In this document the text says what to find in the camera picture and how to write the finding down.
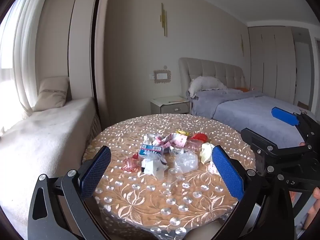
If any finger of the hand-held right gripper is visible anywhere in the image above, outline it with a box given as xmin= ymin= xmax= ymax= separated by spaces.
xmin=271 ymin=107 xmax=317 ymax=145
xmin=240 ymin=127 xmax=315 ymax=178

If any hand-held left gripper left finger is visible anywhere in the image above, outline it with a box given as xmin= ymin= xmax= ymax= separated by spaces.
xmin=27 ymin=145 xmax=112 ymax=240

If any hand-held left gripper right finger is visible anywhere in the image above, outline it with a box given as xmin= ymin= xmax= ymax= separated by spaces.
xmin=211 ymin=145 xmax=295 ymax=240

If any cream paper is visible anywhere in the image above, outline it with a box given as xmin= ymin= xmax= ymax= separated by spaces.
xmin=199 ymin=142 xmax=215 ymax=164

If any clear plastic bag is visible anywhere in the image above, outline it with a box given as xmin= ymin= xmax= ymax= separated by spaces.
xmin=174 ymin=151 xmax=199 ymax=173

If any white tissue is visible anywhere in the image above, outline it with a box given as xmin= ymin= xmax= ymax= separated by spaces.
xmin=144 ymin=133 xmax=157 ymax=145

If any person's right hand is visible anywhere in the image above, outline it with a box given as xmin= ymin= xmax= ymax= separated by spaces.
xmin=304 ymin=187 xmax=320 ymax=230

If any bed with grey cover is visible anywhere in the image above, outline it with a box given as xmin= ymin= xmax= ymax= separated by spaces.
xmin=191 ymin=88 xmax=313 ymax=149

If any pink transparent wrapper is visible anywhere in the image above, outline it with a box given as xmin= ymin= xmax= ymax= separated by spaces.
xmin=122 ymin=153 xmax=140 ymax=172

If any red plastic wrapper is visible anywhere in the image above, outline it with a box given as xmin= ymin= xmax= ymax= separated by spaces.
xmin=189 ymin=133 xmax=208 ymax=143

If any beige wardrobe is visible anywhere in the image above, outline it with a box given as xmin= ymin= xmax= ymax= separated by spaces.
xmin=247 ymin=26 xmax=297 ymax=105

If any white crumpled wrapper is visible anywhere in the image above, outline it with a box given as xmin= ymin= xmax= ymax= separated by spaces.
xmin=141 ymin=159 xmax=168 ymax=179

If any blue and white small box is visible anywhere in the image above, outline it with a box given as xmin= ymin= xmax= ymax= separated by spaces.
xmin=139 ymin=144 xmax=164 ymax=158

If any silver foil wrapper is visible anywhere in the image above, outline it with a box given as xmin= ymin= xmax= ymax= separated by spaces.
xmin=169 ymin=145 xmax=185 ymax=155

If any floral lace tablecloth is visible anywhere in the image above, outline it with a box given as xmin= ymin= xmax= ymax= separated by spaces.
xmin=82 ymin=114 xmax=258 ymax=240

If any white ruffled pillow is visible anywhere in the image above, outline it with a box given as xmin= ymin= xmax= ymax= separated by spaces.
xmin=188 ymin=76 xmax=228 ymax=98

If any beige upholstered bed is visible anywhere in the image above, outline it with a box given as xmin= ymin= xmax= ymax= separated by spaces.
xmin=178 ymin=57 xmax=245 ymax=100

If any cream nightstand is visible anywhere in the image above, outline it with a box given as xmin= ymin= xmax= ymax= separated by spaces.
xmin=150 ymin=96 xmax=192 ymax=115

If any beige throw pillow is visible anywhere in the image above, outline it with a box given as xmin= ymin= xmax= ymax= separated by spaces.
xmin=32 ymin=76 xmax=70 ymax=112

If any white sheer curtain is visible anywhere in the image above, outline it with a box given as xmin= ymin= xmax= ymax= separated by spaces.
xmin=0 ymin=0 xmax=50 ymax=130

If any lace-framed wall switch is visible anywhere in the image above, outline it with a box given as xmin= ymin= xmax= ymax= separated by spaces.
xmin=153 ymin=69 xmax=170 ymax=83

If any large gold wall ornament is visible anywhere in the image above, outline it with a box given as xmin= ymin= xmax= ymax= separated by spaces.
xmin=160 ymin=3 xmax=168 ymax=37

